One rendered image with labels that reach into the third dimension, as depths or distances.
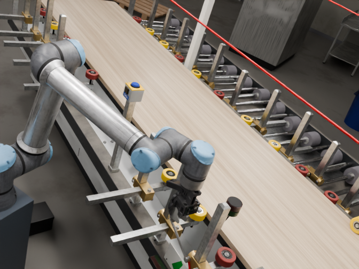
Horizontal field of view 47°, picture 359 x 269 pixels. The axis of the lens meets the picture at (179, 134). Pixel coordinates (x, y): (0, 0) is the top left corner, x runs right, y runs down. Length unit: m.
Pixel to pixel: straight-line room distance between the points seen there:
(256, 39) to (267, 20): 0.33
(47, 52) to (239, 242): 1.08
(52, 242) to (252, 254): 1.41
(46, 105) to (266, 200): 1.13
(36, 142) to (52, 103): 0.25
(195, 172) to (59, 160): 2.05
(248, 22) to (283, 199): 4.60
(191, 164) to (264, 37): 5.12
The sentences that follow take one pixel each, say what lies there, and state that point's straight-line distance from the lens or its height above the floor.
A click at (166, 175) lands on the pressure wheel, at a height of 0.91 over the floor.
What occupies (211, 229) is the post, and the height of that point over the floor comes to 1.05.
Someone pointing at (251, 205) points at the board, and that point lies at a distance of 2.04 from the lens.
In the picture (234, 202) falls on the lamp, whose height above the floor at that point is 1.17.
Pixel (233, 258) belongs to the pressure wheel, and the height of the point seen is 0.91.
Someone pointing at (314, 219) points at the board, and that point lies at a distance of 2.18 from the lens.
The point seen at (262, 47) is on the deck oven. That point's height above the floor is 0.28.
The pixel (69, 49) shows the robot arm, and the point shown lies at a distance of 1.68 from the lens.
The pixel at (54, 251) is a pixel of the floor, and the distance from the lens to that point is 2.73.
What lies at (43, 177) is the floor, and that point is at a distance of 3.20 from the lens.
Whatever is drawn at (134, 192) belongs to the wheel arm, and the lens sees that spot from 1.94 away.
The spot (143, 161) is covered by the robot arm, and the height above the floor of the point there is 1.30.
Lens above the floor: 2.10
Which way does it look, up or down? 31 degrees down
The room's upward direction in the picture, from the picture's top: 19 degrees clockwise
